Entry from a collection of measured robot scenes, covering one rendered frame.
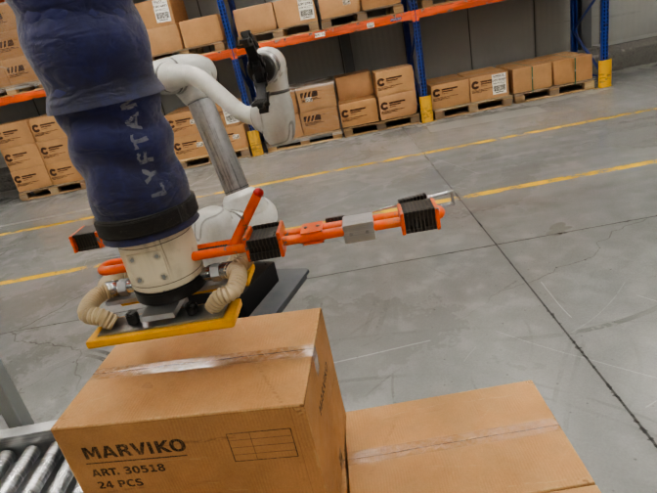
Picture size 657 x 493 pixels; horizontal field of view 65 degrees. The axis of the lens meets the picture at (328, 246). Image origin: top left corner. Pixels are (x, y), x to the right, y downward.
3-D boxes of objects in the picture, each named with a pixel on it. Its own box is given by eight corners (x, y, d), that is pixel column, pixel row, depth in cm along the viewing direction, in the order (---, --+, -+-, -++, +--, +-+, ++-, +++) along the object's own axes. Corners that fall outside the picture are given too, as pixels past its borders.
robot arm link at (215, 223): (190, 268, 199) (176, 214, 191) (224, 249, 212) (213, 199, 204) (219, 274, 189) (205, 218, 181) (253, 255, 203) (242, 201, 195)
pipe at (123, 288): (85, 332, 116) (75, 309, 113) (128, 280, 138) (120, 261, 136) (232, 308, 112) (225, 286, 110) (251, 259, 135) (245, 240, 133)
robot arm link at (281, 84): (280, 44, 147) (288, 92, 152) (284, 42, 161) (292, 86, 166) (242, 51, 148) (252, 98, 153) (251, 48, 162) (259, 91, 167)
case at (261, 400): (110, 548, 134) (49, 428, 119) (166, 433, 171) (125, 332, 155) (338, 534, 125) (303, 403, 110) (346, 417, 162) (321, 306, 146)
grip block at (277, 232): (247, 264, 116) (240, 240, 114) (254, 246, 125) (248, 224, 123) (284, 258, 116) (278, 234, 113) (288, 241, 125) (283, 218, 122)
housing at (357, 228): (345, 245, 116) (341, 226, 114) (345, 234, 122) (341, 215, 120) (376, 240, 115) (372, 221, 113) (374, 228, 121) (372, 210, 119)
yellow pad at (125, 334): (87, 350, 115) (78, 331, 113) (106, 326, 124) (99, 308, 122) (235, 328, 112) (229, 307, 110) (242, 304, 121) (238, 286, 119)
